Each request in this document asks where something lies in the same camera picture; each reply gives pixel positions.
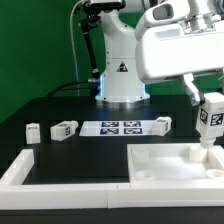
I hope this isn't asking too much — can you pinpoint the black cable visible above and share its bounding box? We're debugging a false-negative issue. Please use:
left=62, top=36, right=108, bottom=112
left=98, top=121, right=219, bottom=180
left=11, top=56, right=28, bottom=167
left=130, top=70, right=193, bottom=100
left=46, top=79, right=101, bottom=98

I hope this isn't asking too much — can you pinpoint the white marker base plate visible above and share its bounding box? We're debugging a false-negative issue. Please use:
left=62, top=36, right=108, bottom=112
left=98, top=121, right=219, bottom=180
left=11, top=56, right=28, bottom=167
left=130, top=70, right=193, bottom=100
left=79, top=120, right=154, bottom=137

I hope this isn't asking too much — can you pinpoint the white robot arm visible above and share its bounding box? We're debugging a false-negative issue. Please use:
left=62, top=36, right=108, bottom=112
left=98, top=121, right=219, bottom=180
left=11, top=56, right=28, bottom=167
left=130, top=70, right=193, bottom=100
left=90, top=0, right=224, bottom=108

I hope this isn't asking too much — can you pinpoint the white square tabletop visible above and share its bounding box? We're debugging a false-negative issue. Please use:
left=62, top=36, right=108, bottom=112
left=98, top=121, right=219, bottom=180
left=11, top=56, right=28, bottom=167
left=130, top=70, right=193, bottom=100
left=127, top=143, right=224, bottom=182

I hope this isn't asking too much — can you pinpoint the white U-shaped obstacle fence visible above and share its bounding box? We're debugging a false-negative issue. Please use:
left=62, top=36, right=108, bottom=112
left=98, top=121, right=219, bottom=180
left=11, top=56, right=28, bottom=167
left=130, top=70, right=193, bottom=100
left=0, top=144, right=224, bottom=210

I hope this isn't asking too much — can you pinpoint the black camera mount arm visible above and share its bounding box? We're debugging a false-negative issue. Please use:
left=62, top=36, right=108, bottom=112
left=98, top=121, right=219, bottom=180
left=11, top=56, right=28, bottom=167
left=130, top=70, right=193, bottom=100
left=79, top=0, right=126, bottom=80

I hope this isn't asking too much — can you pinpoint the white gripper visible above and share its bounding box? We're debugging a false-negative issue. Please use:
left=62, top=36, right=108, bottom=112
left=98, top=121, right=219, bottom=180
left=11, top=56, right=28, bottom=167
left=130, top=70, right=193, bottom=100
left=135, top=0, right=224, bottom=106

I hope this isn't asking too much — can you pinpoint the white cable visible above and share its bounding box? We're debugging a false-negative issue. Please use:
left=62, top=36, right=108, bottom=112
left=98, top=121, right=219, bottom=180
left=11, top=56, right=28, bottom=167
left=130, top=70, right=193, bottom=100
left=69, top=0, right=88, bottom=84

